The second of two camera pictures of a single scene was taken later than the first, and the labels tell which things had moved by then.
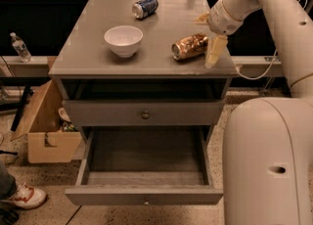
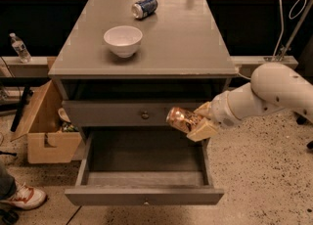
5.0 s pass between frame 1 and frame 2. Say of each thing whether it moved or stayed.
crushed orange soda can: moved
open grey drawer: stayed
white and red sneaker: stayed
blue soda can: stayed
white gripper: moved
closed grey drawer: stayed
